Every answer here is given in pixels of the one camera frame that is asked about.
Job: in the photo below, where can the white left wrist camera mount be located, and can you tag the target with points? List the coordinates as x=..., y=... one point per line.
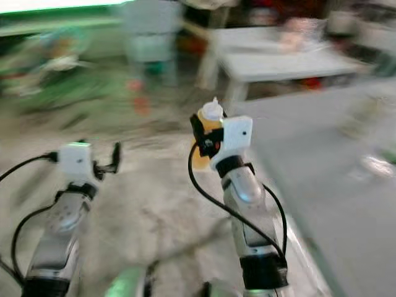
x=77, y=164

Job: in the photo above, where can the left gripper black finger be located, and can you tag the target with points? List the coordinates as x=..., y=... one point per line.
x=117, y=158

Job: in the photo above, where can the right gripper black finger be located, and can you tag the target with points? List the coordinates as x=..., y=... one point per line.
x=197, y=130

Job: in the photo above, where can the orange juice bottle white cap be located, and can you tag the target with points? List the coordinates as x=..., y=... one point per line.
x=198, y=162

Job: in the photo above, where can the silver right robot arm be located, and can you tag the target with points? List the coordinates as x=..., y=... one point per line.
x=247, y=195

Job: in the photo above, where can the bright television screen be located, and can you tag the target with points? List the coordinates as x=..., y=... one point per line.
x=55, y=5

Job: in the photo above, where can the pink toy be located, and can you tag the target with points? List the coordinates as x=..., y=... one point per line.
x=297, y=37

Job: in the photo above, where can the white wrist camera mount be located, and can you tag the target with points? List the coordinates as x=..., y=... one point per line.
x=236, y=139
x=77, y=164

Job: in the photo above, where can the grey floor mat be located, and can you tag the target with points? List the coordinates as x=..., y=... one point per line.
x=334, y=198

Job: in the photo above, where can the light blue kids chair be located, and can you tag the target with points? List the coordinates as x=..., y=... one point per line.
x=151, y=25

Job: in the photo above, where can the red transparent water bottle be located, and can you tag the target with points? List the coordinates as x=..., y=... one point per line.
x=140, y=104

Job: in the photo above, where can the white table with slanted legs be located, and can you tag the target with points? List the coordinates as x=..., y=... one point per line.
x=284, y=62

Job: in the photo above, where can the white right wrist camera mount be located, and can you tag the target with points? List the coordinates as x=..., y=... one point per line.
x=236, y=139

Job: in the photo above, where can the white television bench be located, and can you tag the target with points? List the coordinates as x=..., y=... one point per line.
x=55, y=26

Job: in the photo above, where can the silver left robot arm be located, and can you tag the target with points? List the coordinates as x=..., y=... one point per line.
x=62, y=226

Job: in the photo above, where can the grey colourful baby rocker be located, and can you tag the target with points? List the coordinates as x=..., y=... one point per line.
x=55, y=62

